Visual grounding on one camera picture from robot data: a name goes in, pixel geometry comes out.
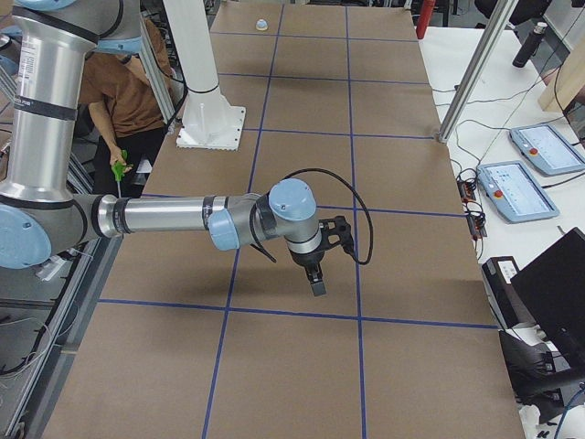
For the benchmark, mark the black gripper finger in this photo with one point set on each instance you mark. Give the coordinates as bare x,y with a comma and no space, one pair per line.
316,281

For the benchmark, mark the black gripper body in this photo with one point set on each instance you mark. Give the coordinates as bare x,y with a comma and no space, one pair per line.
306,260

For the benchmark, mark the blue white call bell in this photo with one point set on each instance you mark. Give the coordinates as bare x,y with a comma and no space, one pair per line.
262,25

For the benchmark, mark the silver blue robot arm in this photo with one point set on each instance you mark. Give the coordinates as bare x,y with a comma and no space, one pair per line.
40,217

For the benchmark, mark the orange black electronics board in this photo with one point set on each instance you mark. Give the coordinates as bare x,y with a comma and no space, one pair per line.
472,209

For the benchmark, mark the white pillar with base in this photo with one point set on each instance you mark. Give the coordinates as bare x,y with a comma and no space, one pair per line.
209,121

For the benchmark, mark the black box with label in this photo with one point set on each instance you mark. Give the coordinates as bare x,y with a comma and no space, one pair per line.
509,309

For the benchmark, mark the near teach pendant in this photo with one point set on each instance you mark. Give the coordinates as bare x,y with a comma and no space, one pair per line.
515,193

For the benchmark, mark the teach pendant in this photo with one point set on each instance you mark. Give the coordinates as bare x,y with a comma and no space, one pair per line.
546,149
515,193

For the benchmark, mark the black monitor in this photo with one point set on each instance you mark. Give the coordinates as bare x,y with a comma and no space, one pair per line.
552,289

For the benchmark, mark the person in brown shirt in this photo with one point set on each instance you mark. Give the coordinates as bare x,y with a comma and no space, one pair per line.
126,114

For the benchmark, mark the far teach pendant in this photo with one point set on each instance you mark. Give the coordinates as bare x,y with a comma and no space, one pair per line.
546,149

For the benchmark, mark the red bottle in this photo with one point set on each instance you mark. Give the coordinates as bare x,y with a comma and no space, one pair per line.
426,11

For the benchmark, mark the black water bottle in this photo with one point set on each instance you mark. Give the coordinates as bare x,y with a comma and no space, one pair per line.
530,45

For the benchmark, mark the wooden board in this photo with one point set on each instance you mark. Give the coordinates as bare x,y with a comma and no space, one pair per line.
567,83

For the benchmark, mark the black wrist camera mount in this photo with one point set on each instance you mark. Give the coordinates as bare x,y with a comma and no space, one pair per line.
336,232

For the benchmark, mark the green handled grabber tool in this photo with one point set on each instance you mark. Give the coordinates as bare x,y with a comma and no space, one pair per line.
119,169

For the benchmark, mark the aluminium frame post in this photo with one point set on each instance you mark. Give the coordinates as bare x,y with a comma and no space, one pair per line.
486,45

